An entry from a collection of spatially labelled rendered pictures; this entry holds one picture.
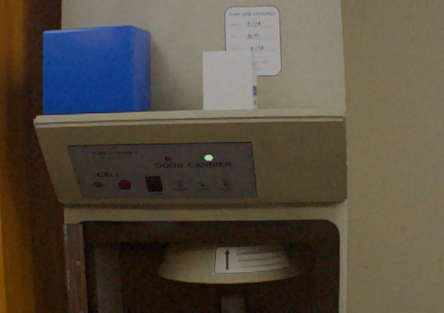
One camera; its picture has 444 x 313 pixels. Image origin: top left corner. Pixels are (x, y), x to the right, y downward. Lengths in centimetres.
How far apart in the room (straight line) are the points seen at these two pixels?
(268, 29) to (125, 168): 22
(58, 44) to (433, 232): 74
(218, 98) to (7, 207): 27
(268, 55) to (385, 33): 46
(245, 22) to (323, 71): 10
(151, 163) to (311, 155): 16
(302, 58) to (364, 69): 44
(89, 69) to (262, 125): 19
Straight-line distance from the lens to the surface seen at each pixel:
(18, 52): 121
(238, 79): 108
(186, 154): 109
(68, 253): 120
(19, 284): 120
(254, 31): 116
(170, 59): 117
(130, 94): 107
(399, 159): 159
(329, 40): 116
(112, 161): 111
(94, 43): 108
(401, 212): 160
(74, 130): 108
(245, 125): 105
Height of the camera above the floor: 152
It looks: 3 degrees down
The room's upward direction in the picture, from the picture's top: 1 degrees counter-clockwise
